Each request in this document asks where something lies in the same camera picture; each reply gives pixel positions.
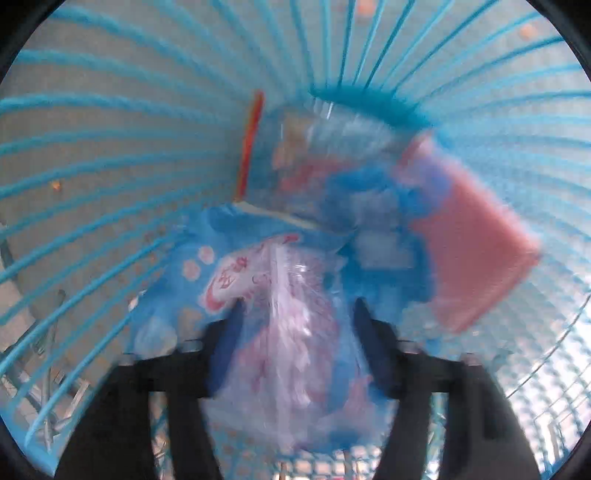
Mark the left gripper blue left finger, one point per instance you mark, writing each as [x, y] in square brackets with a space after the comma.
[113, 438]

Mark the blue plastic bag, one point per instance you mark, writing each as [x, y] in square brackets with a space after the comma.
[223, 253]

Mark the clear plastic snack bag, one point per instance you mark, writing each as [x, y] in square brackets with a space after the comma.
[297, 378]

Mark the pink mesh sponge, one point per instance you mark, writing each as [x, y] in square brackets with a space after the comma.
[479, 247]

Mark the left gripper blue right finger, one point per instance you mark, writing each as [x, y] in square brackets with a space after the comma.
[483, 438]

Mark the green label plastic bottle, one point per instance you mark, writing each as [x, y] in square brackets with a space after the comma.
[328, 159]

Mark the blue plastic waste basket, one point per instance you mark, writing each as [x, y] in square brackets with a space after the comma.
[121, 119]

